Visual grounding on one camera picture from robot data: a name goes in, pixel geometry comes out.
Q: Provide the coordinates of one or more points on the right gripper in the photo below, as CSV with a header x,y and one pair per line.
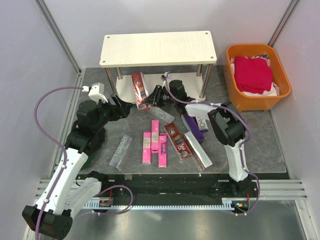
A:
x,y
154,98

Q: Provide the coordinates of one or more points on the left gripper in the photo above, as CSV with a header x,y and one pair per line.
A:
x,y
121,110

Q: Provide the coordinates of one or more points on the silver red toothpaste box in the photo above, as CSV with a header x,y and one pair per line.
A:
x,y
140,90

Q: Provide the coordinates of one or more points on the purple toothpaste box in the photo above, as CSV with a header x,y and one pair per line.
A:
x,y
192,126

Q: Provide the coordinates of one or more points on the red 3D toothpaste box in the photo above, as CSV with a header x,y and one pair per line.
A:
x,y
178,142

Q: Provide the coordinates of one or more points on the white RiO toothpaste box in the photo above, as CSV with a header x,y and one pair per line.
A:
x,y
203,127

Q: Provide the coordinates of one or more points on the silver backed toothpaste box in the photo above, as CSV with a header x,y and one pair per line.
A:
x,y
198,152

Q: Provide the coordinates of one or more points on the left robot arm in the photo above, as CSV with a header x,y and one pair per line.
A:
x,y
54,212

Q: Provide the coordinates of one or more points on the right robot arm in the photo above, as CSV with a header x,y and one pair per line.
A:
x,y
228,126

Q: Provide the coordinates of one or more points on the clear Protefix box near shelf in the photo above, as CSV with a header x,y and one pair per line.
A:
x,y
161,114

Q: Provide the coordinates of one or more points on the white two-tier shelf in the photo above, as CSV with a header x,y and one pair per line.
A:
x,y
186,48

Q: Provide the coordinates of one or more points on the pink box middle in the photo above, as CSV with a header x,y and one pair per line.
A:
x,y
155,129

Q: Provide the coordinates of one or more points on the pink box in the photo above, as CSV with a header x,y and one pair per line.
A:
x,y
146,148
162,150
155,129

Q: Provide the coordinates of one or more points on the pink box left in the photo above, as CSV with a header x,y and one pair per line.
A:
x,y
146,148

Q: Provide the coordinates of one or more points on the clear Protefix box front left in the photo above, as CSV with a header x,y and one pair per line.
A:
x,y
120,152

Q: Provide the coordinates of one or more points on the pink box right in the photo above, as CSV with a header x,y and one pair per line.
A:
x,y
162,150

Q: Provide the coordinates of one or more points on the orange plastic basket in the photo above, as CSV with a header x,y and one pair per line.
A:
x,y
255,103

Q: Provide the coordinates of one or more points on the red folded cloth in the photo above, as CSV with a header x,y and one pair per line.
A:
x,y
252,75

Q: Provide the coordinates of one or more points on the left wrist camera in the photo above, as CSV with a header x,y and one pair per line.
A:
x,y
96,92

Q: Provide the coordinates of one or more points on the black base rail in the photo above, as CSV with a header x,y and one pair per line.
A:
x,y
215,185

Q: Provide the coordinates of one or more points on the slotted cable duct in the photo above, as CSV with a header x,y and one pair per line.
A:
x,y
225,205

